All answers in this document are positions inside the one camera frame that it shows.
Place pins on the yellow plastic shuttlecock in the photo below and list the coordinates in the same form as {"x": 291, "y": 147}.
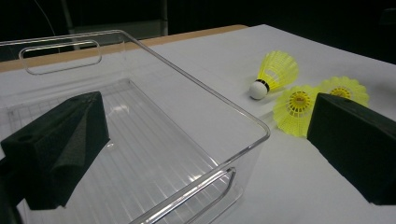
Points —
{"x": 289, "y": 119}
{"x": 355, "y": 88}
{"x": 277, "y": 70}

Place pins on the clear plastic storage bin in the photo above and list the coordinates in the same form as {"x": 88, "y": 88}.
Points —
{"x": 155, "y": 140}

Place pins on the white gridded table mat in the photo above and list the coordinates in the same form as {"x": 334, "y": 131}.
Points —
{"x": 202, "y": 62}

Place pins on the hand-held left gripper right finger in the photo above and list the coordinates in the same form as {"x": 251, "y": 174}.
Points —
{"x": 358, "y": 149}

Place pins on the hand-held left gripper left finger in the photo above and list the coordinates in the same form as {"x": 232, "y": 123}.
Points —
{"x": 56, "y": 149}

